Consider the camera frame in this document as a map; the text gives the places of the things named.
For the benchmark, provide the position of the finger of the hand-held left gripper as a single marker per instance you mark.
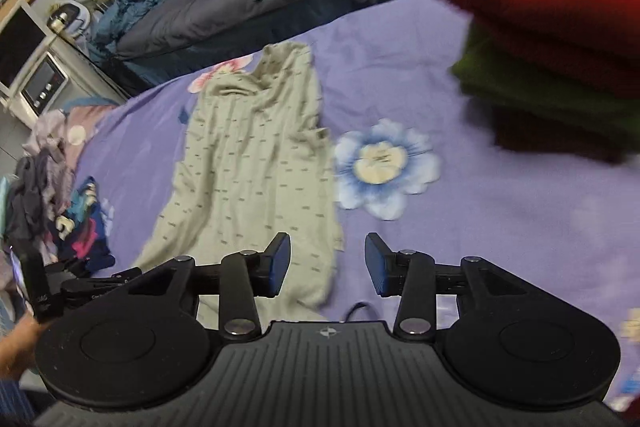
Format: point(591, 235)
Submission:
point(95, 289)

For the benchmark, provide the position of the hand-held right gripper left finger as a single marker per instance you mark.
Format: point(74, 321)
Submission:
point(280, 264)

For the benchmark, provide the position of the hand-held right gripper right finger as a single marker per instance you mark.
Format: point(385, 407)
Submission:
point(376, 264)

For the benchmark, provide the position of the cream dotted sweater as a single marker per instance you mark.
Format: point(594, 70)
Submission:
point(250, 157)

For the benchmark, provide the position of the person's left forearm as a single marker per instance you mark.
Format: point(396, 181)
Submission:
point(20, 349)

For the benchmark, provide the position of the pile of mixed clothes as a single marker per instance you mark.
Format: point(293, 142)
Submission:
point(40, 187)

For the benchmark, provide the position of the blue cartoon print cloth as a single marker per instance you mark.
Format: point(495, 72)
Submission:
point(87, 227)

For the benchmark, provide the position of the person's striped blue clothing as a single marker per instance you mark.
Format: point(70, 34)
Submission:
point(10, 402)

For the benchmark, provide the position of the purple floral bed sheet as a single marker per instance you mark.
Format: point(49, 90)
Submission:
point(500, 217)

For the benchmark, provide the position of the pink floral cloth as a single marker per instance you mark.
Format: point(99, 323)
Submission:
point(92, 122)

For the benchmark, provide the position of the green folded cloth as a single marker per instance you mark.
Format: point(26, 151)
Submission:
point(525, 92)

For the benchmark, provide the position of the white round appliance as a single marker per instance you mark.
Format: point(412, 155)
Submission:
point(67, 14)

